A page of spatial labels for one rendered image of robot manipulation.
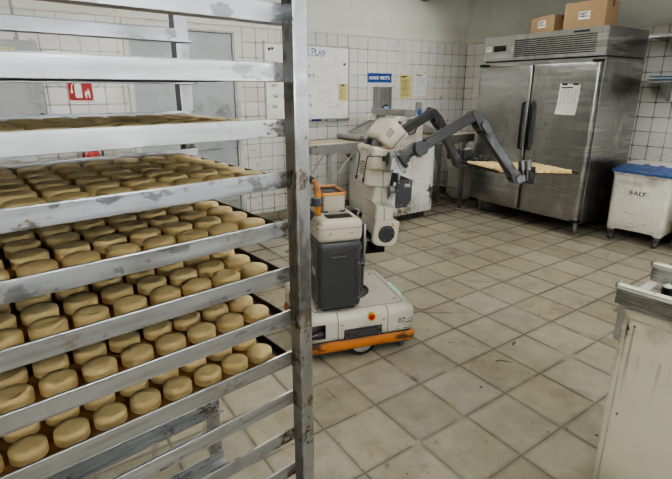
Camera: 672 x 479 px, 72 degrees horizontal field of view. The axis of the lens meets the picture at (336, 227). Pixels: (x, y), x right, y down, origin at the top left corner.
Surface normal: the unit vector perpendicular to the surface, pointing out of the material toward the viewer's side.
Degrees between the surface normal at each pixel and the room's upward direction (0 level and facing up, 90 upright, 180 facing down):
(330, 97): 90
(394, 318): 90
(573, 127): 90
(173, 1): 90
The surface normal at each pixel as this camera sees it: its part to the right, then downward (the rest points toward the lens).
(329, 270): 0.30, 0.27
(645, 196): -0.80, 0.20
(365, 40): 0.57, 0.23
